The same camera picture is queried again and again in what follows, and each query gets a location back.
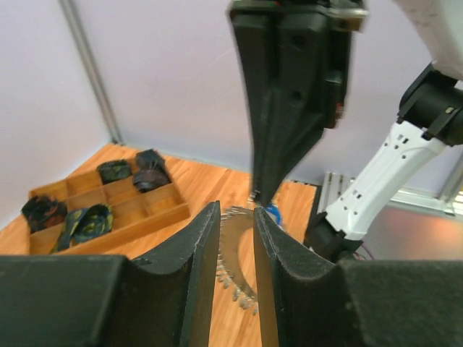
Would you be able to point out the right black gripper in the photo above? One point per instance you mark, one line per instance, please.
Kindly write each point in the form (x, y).
(296, 92)

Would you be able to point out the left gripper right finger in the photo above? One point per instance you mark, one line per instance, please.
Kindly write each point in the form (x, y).
(306, 300)

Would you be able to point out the rolled dark tie front-left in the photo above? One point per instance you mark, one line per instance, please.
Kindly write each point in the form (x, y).
(84, 224)

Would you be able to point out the rolled dark tie top-right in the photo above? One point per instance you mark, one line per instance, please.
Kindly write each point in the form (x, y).
(114, 170)

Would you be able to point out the rolled dark tie top-left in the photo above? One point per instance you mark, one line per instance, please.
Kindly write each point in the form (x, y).
(43, 211)

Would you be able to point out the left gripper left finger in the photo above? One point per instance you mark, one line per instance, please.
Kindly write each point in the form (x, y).
(161, 298)

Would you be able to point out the wooden compartment tray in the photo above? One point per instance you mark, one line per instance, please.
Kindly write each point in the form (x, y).
(120, 201)

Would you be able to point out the rolled dark tie right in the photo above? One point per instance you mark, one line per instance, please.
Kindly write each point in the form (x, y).
(152, 172)

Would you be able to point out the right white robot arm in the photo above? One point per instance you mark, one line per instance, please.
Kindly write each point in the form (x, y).
(429, 120)

